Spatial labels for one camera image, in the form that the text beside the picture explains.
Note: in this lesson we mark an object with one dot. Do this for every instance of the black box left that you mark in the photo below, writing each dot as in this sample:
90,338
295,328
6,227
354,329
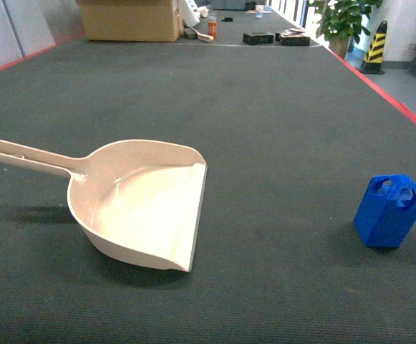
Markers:
258,38

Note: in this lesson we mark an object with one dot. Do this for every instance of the potted green plant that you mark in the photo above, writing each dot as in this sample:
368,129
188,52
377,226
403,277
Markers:
341,21

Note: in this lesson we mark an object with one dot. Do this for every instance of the black box right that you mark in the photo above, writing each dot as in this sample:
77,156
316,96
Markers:
292,38

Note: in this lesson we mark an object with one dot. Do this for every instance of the beige plastic dustpan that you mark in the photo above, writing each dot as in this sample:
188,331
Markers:
138,201

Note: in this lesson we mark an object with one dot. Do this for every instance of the blue plastic block part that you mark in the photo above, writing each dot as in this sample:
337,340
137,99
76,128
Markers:
387,211

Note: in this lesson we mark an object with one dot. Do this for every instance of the large cardboard box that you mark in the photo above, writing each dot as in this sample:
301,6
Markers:
132,21

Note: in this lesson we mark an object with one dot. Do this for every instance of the black box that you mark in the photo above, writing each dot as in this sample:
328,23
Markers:
258,38
292,38

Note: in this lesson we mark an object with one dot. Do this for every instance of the orange bottle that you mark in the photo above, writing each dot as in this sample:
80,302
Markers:
212,28

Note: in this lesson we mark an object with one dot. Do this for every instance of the yellow black striped bollard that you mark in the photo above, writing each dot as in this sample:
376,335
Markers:
373,59

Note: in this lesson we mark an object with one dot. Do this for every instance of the wooden handled brush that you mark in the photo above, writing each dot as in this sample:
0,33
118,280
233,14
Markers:
192,33

